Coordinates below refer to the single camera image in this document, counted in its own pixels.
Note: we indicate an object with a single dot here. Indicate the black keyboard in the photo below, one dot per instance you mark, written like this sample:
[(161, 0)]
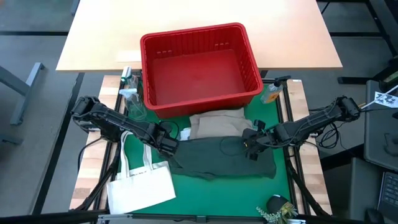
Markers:
[(388, 196)]

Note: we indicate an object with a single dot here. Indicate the cream cloth pile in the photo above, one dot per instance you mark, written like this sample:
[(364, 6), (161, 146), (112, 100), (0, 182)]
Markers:
[(140, 189)]

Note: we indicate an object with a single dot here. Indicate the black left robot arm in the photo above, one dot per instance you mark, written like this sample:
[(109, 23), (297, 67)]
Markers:
[(115, 121)]

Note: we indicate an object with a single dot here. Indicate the dark grey side desk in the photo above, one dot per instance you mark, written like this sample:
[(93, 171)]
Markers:
[(381, 137)]

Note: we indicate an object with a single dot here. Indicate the red plastic laundry bin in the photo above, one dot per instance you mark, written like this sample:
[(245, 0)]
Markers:
[(202, 71)]

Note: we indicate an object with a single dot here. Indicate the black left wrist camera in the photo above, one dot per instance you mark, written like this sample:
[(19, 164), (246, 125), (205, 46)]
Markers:
[(168, 126)]

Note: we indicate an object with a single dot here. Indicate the black aluminium rig frame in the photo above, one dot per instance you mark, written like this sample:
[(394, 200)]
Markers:
[(233, 220)]

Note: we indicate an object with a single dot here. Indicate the grey metal desk leg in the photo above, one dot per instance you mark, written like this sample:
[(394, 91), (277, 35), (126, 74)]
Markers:
[(25, 90)]

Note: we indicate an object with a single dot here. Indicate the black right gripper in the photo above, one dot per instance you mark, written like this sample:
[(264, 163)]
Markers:
[(259, 140)]

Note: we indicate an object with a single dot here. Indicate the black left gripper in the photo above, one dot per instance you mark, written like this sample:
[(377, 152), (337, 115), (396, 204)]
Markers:
[(166, 140)]

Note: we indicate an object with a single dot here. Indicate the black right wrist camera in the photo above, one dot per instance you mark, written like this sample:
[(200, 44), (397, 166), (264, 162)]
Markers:
[(259, 124)]

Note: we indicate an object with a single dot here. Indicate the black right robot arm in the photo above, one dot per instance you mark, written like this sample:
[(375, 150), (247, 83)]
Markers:
[(317, 119)]

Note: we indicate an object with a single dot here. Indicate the beige garment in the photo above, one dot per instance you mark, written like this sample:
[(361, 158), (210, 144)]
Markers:
[(217, 124)]

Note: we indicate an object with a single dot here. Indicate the white fiducial marker tag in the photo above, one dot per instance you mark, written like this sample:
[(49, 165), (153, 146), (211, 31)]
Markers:
[(385, 99)]

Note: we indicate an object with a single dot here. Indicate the succulent plant in dark pot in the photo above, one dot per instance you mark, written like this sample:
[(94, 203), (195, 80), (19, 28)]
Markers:
[(278, 208)]

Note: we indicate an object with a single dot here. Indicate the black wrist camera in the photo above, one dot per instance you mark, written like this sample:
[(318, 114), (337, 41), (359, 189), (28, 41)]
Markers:
[(259, 124), (168, 126)]

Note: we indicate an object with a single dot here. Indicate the light wooden desk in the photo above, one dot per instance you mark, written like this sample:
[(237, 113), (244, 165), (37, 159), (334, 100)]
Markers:
[(202, 12)]

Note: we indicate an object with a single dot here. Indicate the orange label pump bottle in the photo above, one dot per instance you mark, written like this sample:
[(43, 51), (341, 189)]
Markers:
[(271, 93)]

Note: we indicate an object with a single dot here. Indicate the dark green garment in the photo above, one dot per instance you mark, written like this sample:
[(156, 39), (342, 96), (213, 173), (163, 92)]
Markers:
[(217, 158)]

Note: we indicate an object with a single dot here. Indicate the silver metal rail plate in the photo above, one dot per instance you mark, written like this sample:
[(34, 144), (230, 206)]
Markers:
[(115, 218), (297, 221)]

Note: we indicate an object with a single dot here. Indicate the white desk grommet plate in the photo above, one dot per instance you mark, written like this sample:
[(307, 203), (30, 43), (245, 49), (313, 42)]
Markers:
[(129, 56)]

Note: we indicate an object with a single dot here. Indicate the clear spray bottle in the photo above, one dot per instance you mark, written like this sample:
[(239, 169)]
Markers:
[(135, 107)]

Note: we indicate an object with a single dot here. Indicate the clear bottle green cap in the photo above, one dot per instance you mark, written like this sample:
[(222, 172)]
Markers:
[(129, 77)]

